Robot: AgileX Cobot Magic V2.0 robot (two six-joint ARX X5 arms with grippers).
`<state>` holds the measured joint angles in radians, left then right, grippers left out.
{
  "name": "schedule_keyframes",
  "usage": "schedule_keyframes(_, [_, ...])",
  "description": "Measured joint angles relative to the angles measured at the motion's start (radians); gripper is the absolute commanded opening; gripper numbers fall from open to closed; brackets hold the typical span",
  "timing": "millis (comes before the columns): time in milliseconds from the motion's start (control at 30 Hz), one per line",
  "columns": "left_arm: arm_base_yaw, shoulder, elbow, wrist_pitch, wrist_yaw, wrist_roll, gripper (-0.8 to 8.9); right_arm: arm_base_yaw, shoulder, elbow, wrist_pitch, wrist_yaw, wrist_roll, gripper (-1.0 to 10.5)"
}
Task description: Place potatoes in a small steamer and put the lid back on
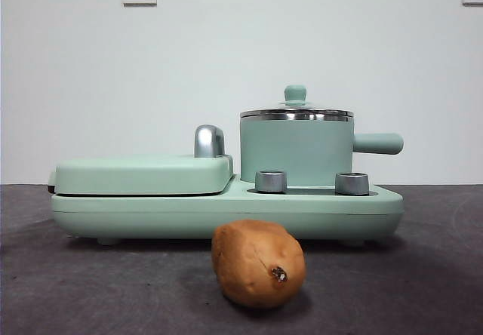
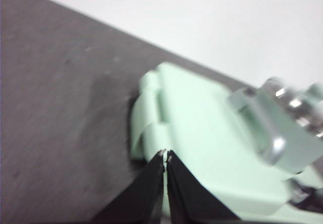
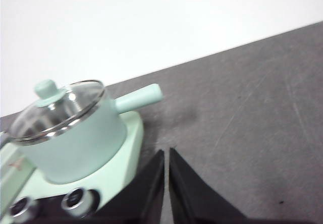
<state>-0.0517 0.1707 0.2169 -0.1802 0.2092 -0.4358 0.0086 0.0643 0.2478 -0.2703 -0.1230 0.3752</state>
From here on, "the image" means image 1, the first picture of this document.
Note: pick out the glass pot lid green knob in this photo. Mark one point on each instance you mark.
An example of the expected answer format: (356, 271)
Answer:
(296, 93)

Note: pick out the brown potato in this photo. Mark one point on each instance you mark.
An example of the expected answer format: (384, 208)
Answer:
(249, 263)

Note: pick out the mint green griddle lid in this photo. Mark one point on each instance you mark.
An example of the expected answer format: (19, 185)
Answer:
(143, 174)

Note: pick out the silver control knob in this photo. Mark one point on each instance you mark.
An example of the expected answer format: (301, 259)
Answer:
(270, 181)
(351, 183)

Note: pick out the mint green breakfast maker base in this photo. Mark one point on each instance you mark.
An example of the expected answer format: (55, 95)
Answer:
(226, 218)

